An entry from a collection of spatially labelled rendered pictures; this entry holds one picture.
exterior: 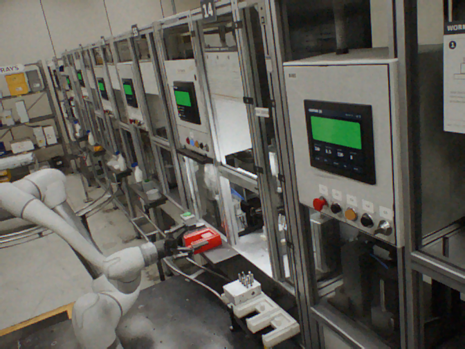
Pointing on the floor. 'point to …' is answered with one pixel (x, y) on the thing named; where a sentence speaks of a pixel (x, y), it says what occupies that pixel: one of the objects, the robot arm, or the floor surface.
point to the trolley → (16, 165)
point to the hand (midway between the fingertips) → (200, 235)
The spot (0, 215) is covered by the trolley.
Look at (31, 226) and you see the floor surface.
